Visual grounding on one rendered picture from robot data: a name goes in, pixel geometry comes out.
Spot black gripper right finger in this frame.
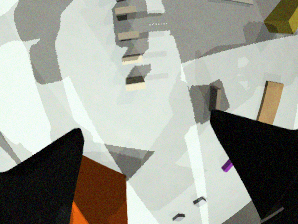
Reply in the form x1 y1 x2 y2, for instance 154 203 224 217
210 109 298 220

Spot purple rectangular block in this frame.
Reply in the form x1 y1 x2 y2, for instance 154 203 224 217
222 159 233 172

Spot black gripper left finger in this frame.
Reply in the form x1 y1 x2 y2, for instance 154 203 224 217
0 128 84 224

